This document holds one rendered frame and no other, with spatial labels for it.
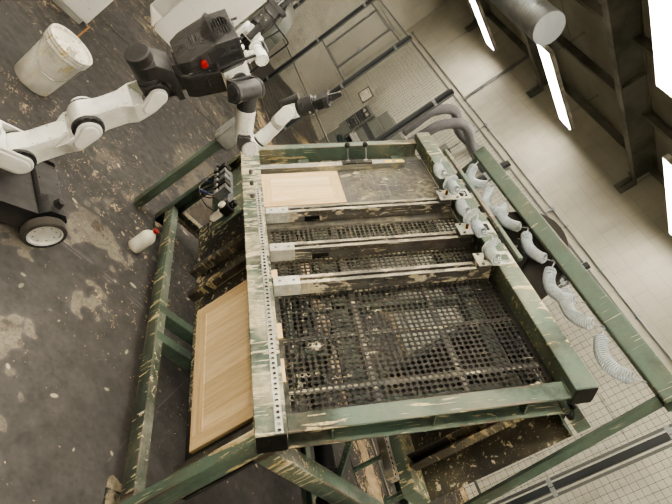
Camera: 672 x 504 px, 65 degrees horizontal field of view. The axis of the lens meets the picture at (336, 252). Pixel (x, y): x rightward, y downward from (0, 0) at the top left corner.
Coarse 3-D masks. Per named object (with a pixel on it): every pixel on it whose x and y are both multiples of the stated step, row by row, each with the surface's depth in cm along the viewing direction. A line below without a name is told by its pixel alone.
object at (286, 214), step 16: (448, 192) 306; (272, 208) 292; (288, 208) 293; (304, 208) 295; (320, 208) 294; (336, 208) 295; (352, 208) 296; (368, 208) 298; (384, 208) 299; (400, 208) 301; (416, 208) 303; (432, 208) 305; (448, 208) 307
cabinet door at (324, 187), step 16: (272, 176) 330; (288, 176) 331; (304, 176) 331; (320, 176) 332; (336, 176) 333; (272, 192) 315; (288, 192) 317; (304, 192) 317; (320, 192) 318; (336, 192) 318
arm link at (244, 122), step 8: (240, 112) 240; (240, 120) 242; (248, 120) 242; (240, 128) 244; (248, 128) 245; (240, 136) 246; (248, 136) 248; (240, 144) 249; (248, 144) 249; (256, 144) 251; (248, 152) 252; (256, 152) 253
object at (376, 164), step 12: (264, 168) 333; (276, 168) 334; (288, 168) 335; (300, 168) 337; (312, 168) 338; (324, 168) 340; (336, 168) 341; (348, 168) 343; (360, 168) 344; (372, 168) 346
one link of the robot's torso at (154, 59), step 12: (132, 48) 224; (144, 48) 223; (132, 60) 220; (144, 60) 222; (156, 60) 228; (168, 60) 233; (132, 72) 229; (144, 72) 226; (156, 72) 228; (168, 72) 230; (144, 84) 232; (180, 84) 239; (180, 96) 244
